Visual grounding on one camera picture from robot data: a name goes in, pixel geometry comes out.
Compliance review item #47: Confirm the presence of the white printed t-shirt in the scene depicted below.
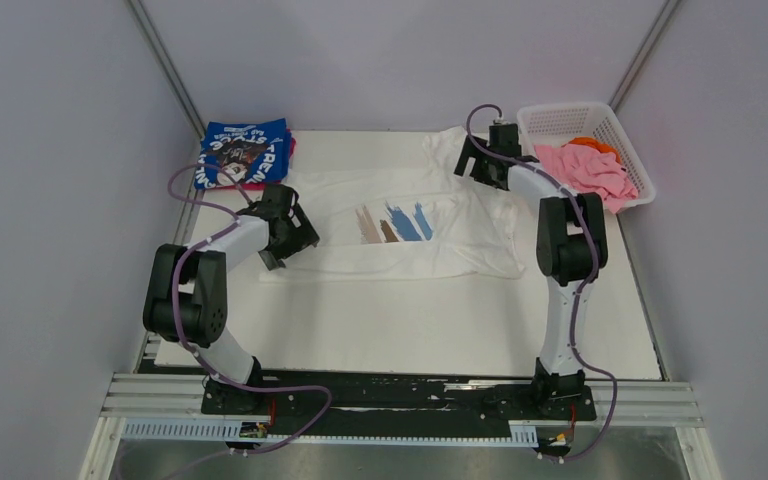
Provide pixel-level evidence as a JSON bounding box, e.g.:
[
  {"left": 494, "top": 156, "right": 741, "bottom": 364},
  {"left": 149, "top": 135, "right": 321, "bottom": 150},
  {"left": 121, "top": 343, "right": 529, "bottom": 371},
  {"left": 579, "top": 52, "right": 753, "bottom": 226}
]
[{"left": 259, "top": 127, "right": 527, "bottom": 283}]

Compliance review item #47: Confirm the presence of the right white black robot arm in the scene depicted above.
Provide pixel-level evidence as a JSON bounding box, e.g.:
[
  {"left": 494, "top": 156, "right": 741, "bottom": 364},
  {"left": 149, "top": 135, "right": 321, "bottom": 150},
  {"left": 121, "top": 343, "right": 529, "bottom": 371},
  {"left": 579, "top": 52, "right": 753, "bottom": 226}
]
[{"left": 454, "top": 123, "right": 607, "bottom": 418}]

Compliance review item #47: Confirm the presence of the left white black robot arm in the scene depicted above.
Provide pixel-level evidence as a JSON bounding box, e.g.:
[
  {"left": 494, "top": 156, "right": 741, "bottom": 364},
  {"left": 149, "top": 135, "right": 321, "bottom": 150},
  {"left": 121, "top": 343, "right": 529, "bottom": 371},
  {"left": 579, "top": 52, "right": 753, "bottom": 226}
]
[{"left": 143, "top": 184, "right": 320, "bottom": 413}]

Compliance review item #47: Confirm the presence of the white plastic basket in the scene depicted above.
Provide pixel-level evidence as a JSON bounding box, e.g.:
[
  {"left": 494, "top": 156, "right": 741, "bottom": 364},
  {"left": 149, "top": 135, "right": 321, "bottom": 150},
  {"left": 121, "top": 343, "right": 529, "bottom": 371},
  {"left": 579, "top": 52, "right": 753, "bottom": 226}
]
[{"left": 516, "top": 101, "right": 656, "bottom": 210}]

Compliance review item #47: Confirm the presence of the blue folded printed t-shirt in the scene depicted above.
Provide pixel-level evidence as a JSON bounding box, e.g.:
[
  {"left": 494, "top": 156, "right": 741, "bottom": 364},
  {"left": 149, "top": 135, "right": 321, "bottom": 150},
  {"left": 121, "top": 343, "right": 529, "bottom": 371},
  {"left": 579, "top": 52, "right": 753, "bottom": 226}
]
[{"left": 193, "top": 118, "right": 295, "bottom": 190}]

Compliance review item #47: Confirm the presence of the pink crumpled t-shirt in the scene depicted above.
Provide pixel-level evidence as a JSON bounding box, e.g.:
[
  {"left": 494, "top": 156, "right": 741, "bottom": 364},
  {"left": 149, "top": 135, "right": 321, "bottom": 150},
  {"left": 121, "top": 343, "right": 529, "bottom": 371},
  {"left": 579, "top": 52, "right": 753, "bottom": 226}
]
[{"left": 534, "top": 144, "right": 639, "bottom": 213}]

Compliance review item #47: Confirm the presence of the orange t-shirt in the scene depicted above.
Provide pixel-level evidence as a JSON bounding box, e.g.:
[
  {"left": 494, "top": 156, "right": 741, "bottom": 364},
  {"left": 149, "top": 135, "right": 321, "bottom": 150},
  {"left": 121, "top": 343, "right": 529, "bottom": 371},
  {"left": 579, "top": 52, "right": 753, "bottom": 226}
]
[{"left": 568, "top": 136, "right": 622, "bottom": 164}]

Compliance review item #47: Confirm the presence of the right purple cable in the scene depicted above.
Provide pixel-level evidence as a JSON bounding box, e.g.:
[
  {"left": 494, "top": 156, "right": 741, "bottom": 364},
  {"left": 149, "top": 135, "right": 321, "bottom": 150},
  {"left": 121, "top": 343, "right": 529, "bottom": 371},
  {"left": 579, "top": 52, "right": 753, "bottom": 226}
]
[{"left": 465, "top": 103, "right": 618, "bottom": 464}]

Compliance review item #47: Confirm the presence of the purple cable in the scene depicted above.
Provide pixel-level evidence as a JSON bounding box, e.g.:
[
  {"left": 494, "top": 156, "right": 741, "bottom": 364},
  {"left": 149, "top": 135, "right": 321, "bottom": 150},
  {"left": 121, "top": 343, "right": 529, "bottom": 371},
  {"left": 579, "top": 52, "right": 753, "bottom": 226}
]
[
  {"left": 465, "top": 103, "right": 618, "bottom": 464},
  {"left": 166, "top": 162, "right": 334, "bottom": 458}
]

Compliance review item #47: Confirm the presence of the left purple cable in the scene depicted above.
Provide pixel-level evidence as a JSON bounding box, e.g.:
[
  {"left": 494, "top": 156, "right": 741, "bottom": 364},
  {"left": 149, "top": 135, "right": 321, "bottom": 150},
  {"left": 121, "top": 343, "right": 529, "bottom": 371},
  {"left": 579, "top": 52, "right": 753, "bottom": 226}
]
[{"left": 166, "top": 162, "right": 334, "bottom": 458}]

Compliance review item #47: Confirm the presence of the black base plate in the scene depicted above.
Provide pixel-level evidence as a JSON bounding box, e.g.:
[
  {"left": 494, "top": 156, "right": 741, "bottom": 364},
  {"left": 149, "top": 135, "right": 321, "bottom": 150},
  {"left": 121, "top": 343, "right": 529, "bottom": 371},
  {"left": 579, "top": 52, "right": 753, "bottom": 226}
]
[{"left": 200, "top": 370, "right": 597, "bottom": 439}]

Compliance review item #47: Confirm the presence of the right corner aluminium post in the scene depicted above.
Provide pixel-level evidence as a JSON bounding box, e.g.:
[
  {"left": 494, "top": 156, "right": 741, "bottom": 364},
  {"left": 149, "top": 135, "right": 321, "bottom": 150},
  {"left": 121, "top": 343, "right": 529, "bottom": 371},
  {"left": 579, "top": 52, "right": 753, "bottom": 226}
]
[{"left": 608, "top": 0, "right": 683, "bottom": 112}]

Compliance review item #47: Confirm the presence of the corner aluminium post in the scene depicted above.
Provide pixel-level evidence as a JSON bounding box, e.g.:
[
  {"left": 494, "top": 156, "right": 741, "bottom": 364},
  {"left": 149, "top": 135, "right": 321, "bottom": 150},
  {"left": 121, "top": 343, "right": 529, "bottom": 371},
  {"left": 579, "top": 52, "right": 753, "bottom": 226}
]
[
  {"left": 124, "top": 0, "right": 206, "bottom": 138},
  {"left": 608, "top": 0, "right": 683, "bottom": 112}
]

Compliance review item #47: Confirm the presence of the aluminium frame rail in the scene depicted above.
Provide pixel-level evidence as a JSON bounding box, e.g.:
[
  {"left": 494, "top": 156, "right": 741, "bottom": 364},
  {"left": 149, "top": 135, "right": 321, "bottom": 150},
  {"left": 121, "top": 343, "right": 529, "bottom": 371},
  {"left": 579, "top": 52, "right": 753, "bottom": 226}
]
[{"left": 100, "top": 374, "right": 704, "bottom": 428}]

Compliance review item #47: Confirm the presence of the left corner aluminium post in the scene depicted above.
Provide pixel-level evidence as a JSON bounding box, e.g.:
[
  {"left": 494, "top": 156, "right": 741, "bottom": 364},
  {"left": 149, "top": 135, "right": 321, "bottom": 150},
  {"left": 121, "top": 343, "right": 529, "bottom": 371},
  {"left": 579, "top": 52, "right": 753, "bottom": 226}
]
[{"left": 124, "top": 0, "right": 206, "bottom": 138}]

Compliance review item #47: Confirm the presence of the white slotted cable duct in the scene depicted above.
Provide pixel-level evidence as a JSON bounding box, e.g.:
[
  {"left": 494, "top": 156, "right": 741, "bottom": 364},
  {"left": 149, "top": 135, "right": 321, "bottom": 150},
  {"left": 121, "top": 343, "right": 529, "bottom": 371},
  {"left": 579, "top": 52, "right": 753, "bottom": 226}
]
[{"left": 121, "top": 418, "right": 539, "bottom": 448}]

